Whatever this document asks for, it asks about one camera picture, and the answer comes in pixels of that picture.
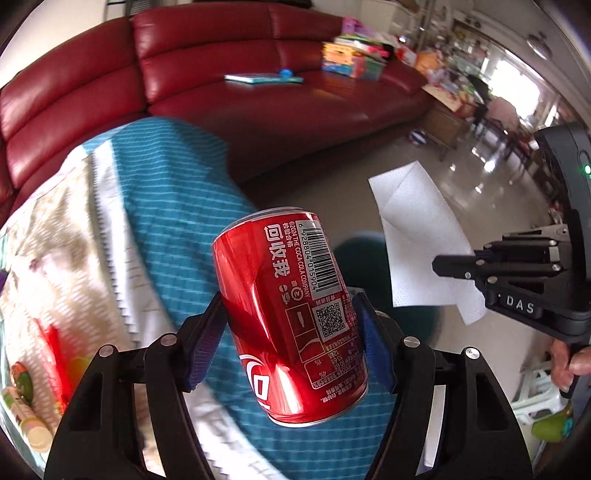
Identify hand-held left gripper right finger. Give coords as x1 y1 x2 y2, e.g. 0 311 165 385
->
351 291 532 462

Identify wooden side table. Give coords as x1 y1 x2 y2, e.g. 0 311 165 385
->
418 83 478 160

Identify white tissue paper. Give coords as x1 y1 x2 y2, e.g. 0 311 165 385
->
368 161 488 326

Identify colourful toy box stack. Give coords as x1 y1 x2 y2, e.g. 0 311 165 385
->
321 18 393 80

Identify red soda can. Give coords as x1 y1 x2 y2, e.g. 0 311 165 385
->
211 206 370 428

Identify black chair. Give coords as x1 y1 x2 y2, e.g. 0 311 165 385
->
466 74 495 134

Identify white plastic stool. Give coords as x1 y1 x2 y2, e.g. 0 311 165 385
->
510 367 571 425

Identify thin teal book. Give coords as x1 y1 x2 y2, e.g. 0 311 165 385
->
225 71 304 86

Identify red leather sofa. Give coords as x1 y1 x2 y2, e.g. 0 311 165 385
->
0 4 439 227

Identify green plastic toy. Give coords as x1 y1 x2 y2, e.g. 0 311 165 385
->
531 411 575 444

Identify round ceiling lamp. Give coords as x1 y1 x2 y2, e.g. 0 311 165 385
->
526 32 552 58

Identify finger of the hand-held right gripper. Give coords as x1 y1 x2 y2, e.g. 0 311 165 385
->
482 226 571 264
432 255 562 289

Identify teal trash bin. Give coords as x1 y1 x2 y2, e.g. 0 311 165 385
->
332 233 441 333

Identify patterned teal beige tablecloth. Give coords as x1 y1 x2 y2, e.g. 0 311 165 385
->
0 117 444 480

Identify orange bag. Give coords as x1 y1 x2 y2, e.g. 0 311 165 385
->
416 48 446 77

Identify orange red snack wrapper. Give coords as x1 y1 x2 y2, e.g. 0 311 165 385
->
32 318 70 402

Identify yellow snack wrapper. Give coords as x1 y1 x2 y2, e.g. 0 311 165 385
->
65 355 93 393

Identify person's right hand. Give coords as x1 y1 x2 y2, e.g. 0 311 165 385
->
549 339 591 392

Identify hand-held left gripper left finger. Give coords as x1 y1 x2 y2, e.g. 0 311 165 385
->
44 291 229 462

